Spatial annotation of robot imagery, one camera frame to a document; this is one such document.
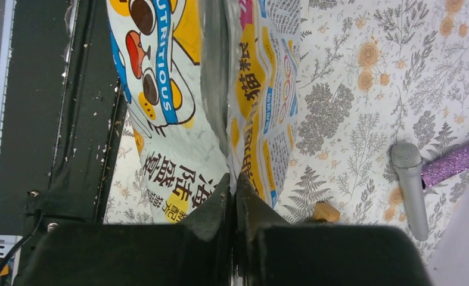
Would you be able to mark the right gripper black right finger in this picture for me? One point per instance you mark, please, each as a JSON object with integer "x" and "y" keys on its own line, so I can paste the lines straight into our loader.
{"x": 271, "y": 251}

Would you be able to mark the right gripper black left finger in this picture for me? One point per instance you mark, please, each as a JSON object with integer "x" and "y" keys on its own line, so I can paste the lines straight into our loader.
{"x": 194, "y": 251}

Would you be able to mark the pet food bag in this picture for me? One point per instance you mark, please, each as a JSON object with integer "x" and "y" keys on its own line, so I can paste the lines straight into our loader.
{"x": 210, "y": 88}

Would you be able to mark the wooden bowl stand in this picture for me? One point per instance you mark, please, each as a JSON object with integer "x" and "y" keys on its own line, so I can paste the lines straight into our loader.
{"x": 324, "y": 211}

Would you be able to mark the grey microphone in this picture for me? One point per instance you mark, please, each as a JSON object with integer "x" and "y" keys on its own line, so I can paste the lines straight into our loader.
{"x": 407, "y": 162}

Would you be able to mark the purple glitter microphone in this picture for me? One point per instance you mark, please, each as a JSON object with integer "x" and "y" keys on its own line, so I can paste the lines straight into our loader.
{"x": 445, "y": 167}

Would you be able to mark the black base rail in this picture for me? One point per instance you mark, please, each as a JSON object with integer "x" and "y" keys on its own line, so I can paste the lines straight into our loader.
{"x": 62, "y": 118}

